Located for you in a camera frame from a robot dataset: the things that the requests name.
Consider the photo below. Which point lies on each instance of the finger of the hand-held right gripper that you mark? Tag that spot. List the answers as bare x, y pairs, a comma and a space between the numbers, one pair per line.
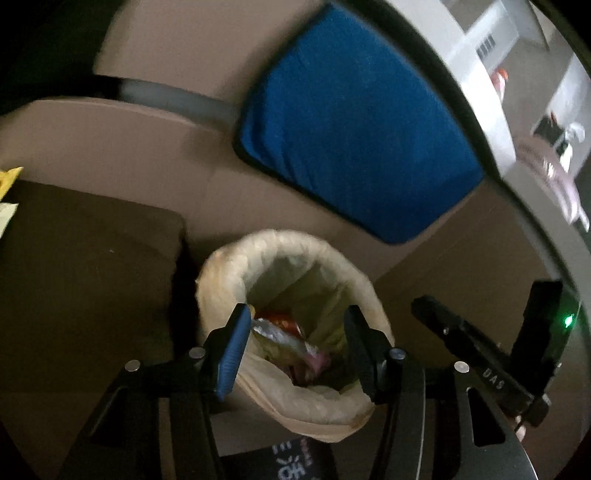
466, 337

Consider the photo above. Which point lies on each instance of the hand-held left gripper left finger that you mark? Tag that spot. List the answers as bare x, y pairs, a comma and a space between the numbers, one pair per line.
231, 355

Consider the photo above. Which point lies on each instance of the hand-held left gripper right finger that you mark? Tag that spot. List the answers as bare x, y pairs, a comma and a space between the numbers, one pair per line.
364, 350

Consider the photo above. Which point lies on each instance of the silver red foil wrapper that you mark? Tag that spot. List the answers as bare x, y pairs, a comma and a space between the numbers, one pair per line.
281, 334

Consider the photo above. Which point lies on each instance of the bin with cream liner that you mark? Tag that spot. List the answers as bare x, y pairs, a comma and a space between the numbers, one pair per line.
277, 397

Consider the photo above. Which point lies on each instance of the person's right hand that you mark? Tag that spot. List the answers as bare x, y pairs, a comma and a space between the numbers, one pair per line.
520, 427

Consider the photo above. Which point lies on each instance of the dark printed floor mat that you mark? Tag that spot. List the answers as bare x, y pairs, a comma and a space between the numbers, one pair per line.
300, 461

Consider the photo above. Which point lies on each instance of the blue seat cushion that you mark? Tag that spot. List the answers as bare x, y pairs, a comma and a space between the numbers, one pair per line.
355, 124

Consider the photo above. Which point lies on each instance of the grey table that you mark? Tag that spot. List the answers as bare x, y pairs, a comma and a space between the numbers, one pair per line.
485, 92

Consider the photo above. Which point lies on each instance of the pale yellow wrapper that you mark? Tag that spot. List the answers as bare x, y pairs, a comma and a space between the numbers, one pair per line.
7, 219

